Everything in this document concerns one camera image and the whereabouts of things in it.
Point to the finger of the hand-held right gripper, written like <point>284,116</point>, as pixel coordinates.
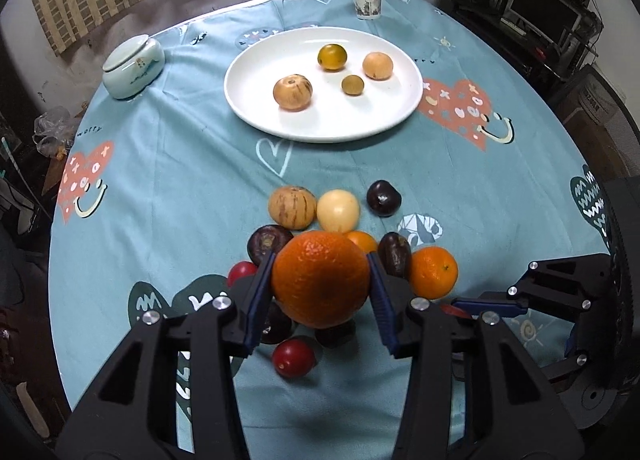
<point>575,362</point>
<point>500,309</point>

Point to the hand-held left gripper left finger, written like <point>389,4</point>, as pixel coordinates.
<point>260,290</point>

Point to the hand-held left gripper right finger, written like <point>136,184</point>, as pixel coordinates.
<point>381,300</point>

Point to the red plum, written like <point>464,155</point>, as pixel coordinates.
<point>452,311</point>
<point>241,272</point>
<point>294,358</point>

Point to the mandarin orange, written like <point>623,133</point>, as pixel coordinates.
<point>433,272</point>

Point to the small orange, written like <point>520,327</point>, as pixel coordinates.
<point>365,241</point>

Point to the large orange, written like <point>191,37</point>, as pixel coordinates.
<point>321,280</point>

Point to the white round plate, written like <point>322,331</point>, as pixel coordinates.
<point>325,115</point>

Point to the striped tan melon fruit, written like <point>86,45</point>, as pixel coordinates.
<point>292,92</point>
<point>292,206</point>

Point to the cream round fruit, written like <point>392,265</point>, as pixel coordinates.
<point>338,210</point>

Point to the blue printed tablecloth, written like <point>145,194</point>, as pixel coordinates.
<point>175,180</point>

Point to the small olive round fruit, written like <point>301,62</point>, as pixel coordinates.
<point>352,85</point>

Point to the brown cardboard box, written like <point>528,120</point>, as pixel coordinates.
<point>595,105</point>

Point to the tan round fruit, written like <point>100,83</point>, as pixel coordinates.
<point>377,65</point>

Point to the yellow-green citrus fruit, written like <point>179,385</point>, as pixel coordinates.
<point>332,56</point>

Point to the pale green ceramic jar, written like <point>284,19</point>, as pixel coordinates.
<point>132,68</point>

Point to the clear plastic bag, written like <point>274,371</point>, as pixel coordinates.
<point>52,128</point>

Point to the black computer desk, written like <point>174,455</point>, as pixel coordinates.
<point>480,10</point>

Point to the printed paper cup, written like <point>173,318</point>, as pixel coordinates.
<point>366,0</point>

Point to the black computer monitor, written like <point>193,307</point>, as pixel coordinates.
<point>542,5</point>

